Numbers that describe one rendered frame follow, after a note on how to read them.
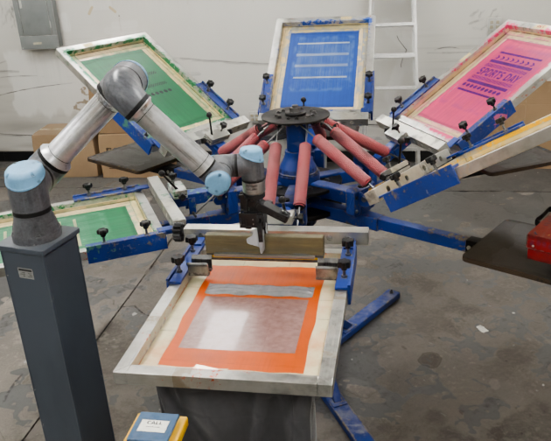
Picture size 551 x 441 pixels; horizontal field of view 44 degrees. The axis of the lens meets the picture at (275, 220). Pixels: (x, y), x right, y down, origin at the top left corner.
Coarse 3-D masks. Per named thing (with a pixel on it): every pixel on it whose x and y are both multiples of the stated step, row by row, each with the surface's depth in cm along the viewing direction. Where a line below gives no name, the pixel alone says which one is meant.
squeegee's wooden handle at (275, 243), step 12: (216, 240) 231; (228, 240) 230; (240, 240) 229; (264, 240) 228; (276, 240) 227; (288, 240) 226; (300, 240) 225; (312, 240) 225; (228, 252) 232; (240, 252) 231; (252, 252) 230; (264, 252) 230; (276, 252) 229; (288, 252) 228; (300, 252) 227; (312, 252) 226
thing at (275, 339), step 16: (272, 272) 235; (288, 272) 234; (304, 272) 234; (320, 288) 223; (256, 304) 215; (272, 304) 215; (288, 304) 214; (304, 304) 214; (256, 320) 207; (272, 320) 206; (288, 320) 206; (304, 320) 205; (256, 336) 198; (272, 336) 198; (288, 336) 198; (304, 336) 197; (240, 352) 192; (256, 352) 191; (272, 352) 191; (288, 352) 190; (304, 352) 190; (240, 368) 184; (256, 368) 184; (272, 368) 183; (288, 368) 183
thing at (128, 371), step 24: (168, 288) 221; (168, 312) 212; (336, 312) 201; (144, 336) 195; (336, 336) 190; (120, 360) 185; (336, 360) 180; (144, 384) 180; (168, 384) 179; (192, 384) 177; (216, 384) 176; (240, 384) 175; (264, 384) 173; (288, 384) 172; (312, 384) 171
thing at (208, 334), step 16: (224, 272) 237; (240, 272) 236; (256, 272) 236; (192, 304) 218; (208, 304) 217; (224, 304) 216; (240, 304) 216; (192, 320) 209; (208, 320) 208; (224, 320) 208; (240, 320) 207; (176, 336) 201; (192, 336) 200; (208, 336) 200; (224, 336) 199; (240, 336) 199; (176, 352) 193; (192, 352) 193; (208, 352) 192; (224, 352) 192
